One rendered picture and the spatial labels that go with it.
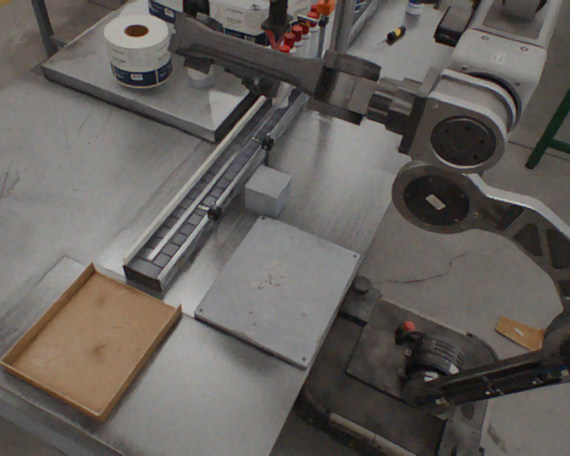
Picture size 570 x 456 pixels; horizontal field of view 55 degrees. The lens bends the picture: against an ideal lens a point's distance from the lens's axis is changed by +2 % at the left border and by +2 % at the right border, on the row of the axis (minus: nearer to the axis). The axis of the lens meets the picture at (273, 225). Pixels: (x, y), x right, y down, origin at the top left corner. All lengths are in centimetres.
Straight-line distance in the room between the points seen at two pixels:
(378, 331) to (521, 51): 129
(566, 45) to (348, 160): 293
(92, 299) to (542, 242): 102
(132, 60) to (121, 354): 95
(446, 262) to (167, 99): 148
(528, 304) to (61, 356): 197
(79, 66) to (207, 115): 50
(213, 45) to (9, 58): 286
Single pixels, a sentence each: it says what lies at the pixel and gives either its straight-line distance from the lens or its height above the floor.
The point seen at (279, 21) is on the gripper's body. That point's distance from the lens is 176.
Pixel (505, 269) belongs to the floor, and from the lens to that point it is 272.
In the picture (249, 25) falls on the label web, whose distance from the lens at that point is 195.
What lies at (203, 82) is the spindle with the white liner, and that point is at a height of 90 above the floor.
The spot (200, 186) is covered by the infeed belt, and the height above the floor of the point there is 88.
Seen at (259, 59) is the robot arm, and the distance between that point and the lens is 100.
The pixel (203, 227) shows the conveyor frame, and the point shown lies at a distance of 144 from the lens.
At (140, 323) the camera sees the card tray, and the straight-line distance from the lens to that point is 133.
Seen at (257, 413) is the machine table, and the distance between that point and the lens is 123.
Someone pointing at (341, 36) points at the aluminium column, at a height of 113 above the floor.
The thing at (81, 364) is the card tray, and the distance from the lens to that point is 131.
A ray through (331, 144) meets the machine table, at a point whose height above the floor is 83.
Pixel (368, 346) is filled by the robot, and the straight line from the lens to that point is 199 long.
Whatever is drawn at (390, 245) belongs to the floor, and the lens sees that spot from 261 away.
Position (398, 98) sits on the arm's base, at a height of 148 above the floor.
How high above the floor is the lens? 197
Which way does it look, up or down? 50 degrees down
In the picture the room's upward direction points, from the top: 5 degrees clockwise
